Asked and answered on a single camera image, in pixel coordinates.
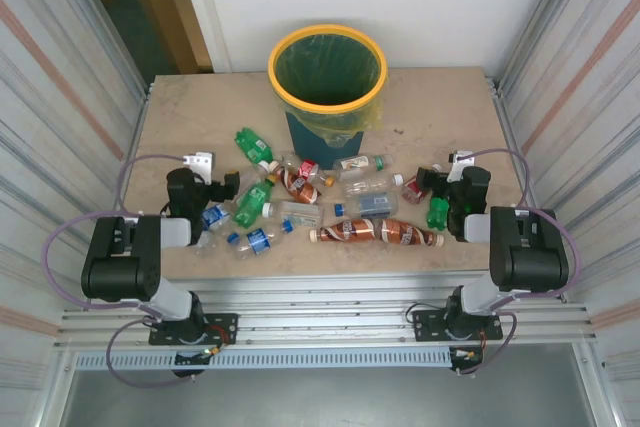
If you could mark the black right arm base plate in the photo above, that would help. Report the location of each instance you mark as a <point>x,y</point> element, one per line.
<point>425,322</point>

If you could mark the blue label water bottle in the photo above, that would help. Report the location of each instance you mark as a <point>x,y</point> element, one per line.
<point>257,241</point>

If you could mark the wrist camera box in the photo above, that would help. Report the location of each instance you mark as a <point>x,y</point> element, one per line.
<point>461,163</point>
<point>200,161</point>

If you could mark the brown coffee drink bottle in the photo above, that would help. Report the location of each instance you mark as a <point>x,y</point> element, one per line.
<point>407,233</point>
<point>300,189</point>
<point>345,231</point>

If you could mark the square clear bottle white cap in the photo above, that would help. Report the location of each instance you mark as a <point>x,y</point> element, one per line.
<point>300,214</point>

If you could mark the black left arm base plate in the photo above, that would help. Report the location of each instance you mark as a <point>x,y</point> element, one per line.
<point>225,322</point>

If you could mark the clear ribbed bottle white cap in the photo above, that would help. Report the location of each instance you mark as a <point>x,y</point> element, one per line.
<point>370,184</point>

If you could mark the wooden door frame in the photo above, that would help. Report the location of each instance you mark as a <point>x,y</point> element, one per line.
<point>165,7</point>

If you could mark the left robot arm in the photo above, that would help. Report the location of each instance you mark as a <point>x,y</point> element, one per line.
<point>122,267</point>

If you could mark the dark label bottle blue cap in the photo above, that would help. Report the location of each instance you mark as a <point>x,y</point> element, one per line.
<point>375,204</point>

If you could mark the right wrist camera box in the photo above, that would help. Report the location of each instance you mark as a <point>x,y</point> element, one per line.
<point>461,163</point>

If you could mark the Pepsi label clear bottle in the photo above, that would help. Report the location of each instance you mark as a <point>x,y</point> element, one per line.
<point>216,216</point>

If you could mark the clear bottle green cap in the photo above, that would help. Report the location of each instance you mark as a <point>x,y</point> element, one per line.
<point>357,163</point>

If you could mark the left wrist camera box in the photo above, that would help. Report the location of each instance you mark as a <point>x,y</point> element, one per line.
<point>200,161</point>

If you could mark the green plastic soda bottle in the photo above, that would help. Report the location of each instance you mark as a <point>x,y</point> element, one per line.
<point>252,143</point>
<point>250,204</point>
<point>437,212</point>

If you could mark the red label bottle white cap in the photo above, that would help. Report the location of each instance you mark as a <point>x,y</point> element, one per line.
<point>412,192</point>

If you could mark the blue bin yellow rim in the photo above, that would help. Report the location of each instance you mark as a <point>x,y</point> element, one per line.
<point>310,144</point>

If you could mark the red label bottle orange cap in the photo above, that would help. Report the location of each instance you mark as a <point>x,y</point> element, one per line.
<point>307,169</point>

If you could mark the plain clear bottle white cap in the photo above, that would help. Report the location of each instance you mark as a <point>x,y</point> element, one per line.
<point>252,178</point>

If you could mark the aluminium rail frame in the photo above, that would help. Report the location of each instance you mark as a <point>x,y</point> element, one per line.
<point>325,297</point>

